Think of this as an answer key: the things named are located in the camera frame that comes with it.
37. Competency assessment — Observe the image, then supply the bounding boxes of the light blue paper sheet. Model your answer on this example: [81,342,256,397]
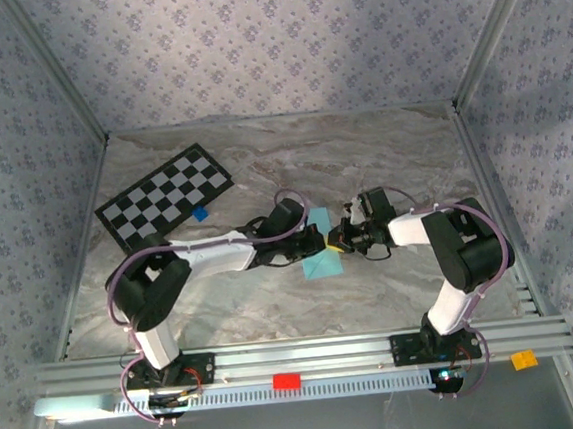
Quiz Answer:
[297,204,346,282]

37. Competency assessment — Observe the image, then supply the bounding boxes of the black white checkerboard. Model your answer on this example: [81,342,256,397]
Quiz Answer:
[88,139,241,257]

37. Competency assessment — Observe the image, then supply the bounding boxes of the red toy brick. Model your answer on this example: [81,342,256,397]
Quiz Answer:
[271,371,304,392]

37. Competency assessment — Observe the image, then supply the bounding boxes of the grey metal panel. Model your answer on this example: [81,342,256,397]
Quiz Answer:
[21,374,573,429]

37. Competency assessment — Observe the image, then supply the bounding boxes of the yellow toy brick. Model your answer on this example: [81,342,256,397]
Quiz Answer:
[509,348,540,373]

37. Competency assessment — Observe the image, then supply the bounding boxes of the long aluminium mounting rail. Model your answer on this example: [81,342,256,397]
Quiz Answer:
[31,315,573,402]

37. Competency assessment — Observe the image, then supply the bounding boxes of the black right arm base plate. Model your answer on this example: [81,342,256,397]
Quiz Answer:
[387,326,484,369]

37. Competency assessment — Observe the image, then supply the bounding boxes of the aluminium rear rail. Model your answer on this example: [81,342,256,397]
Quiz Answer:
[105,98,457,139]

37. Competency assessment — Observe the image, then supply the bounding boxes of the aluminium side rail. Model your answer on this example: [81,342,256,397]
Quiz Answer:
[449,95,552,325]
[36,137,129,364]

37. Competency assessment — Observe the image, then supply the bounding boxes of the white slotted cable duct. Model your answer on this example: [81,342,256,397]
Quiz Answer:
[33,361,466,427]

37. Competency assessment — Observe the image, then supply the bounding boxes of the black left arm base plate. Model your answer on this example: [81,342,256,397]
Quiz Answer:
[121,349,219,393]

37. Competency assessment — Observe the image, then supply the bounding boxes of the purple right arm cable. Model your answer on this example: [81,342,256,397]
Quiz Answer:
[381,174,528,405]

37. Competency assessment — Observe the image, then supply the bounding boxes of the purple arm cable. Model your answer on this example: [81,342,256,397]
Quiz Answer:
[381,174,528,405]
[97,186,331,429]

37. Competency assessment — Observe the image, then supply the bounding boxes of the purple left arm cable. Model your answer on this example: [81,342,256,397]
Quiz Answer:
[97,186,331,429]

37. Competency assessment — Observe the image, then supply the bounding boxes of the aluminium frame post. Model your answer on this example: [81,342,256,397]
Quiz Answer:
[442,0,557,111]
[0,0,111,152]

